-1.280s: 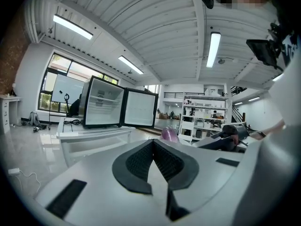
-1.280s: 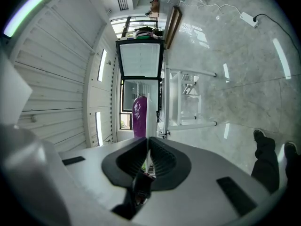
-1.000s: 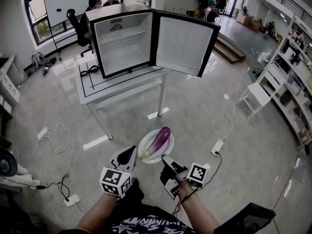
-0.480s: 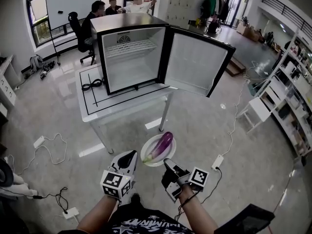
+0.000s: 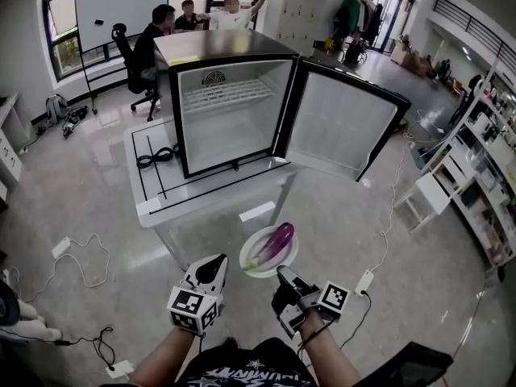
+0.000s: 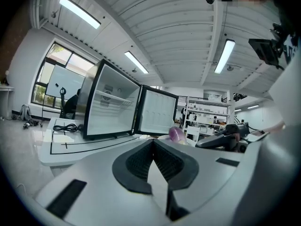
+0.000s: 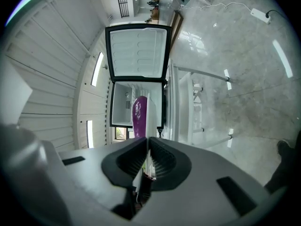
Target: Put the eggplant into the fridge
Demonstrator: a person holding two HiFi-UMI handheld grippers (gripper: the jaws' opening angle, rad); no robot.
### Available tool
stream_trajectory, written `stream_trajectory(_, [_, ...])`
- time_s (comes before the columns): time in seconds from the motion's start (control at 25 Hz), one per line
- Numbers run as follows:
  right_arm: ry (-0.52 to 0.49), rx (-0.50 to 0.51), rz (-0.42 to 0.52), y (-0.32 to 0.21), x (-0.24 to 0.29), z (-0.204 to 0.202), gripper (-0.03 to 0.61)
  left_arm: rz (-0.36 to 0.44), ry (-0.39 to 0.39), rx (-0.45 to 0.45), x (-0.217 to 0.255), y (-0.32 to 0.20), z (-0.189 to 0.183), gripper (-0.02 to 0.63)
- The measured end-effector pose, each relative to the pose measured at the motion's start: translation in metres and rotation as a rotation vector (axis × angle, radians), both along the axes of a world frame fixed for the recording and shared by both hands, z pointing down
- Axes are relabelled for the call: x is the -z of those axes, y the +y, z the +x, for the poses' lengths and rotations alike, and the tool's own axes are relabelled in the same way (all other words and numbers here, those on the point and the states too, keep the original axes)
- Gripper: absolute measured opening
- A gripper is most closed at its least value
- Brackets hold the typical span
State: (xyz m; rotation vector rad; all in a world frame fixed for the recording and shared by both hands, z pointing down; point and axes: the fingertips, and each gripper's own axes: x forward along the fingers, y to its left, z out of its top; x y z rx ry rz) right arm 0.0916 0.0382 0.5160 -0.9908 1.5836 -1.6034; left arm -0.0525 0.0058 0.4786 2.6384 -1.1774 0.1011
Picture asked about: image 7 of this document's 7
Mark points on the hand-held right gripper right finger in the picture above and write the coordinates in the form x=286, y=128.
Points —
x=171, y=163

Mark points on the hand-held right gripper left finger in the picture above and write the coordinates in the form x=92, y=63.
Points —
x=117, y=166

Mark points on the white plate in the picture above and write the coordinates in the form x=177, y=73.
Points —
x=151, y=116

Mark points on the black mini fridge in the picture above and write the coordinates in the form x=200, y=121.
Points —
x=137, y=53

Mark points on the window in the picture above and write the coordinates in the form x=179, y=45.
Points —
x=121, y=133

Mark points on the long ceiling light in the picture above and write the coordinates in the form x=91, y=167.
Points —
x=89, y=134
x=97, y=69

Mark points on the black shoe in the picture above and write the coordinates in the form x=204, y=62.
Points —
x=283, y=147

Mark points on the person's leg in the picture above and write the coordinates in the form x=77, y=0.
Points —
x=285, y=168

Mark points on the wooden board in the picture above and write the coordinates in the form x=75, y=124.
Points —
x=176, y=29

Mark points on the black window grille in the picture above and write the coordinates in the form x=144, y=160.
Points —
x=122, y=3

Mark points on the white power strip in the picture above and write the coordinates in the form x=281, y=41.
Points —
x=259, y=15

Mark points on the white metal frame table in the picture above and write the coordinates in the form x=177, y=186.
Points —
x=187, y=102

